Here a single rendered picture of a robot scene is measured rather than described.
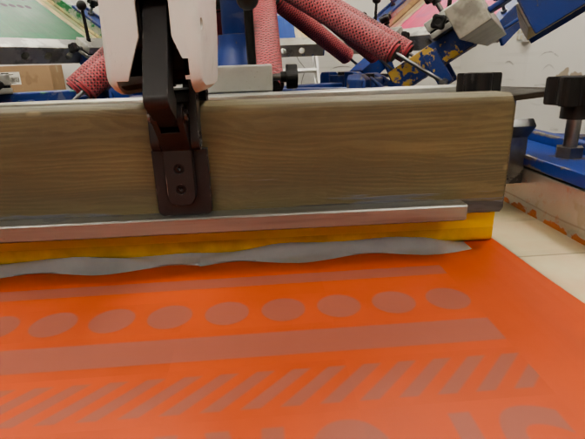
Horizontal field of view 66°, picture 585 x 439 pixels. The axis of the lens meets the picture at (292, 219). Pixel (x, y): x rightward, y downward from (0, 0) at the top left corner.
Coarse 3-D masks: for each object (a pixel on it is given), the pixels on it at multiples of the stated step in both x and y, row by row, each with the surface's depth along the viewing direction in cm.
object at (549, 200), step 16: (528, 176) 36; (544, 176) 34; (512, 192) 38; (528, 192) 36; (544, 192) 34; (560, 192) 32; (576, 192) 30; (528, 208) 36; (544, 208) 34; (560, 208) 32; (576, 208) 30; (560, 224) 32; (576, 224) 30; (576, 240) 30
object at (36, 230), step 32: (0, 224) 27; (32, 224) 26; (64, 224) 26; (96, 224) 26; (128, 224) 26; (160, 224) 27; (192, 224) 27; (224, 224) 27; (256, 224) 27; (288, 224) 27; (320, 224) 27; (352, 224) 27; (384, 224) 28
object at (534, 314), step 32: (352, 256) 29; (384, 256) 29; (416, 256) 29; (448, 256) 29; (480, 256) 29; (512, 256) 29; (480, 288) 25; (512, 288) 25; (544, 288) 24; (512, 320) 22; (544, 320) 22; (576, 320) 22; (544, 352) 19; (576, 352) 19; (576, 384) 17
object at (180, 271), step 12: (12, 276) 28; (24, 276) 28; (36, 276) 28; (48, 276) 28; (60, 276) 28; (72, 276) 28; (84, 276) 28; (96, 276) 28; (108, 276) 28; (120, 276) 28; (132, 276) 28; (144, 276) 28; (156, 276) 28; (168, 276) 28; (180, 276) 28; (192, 276) 27; (0, 288) 27
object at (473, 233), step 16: (224, 240) 30; (240, 240) 30; (256, 240) 30; (272, 240) 30; (288, 240) 30; (304, 240) 30; (320, 240) 30; (336, 240) 30; (0, 256) 29; (16, 256) 29; (32, 256) 29; (48, 256) 29; (64, 256) 29; (80, 256) 29; (96, 256) 29; (112, 256) 30; (128, 256) 30
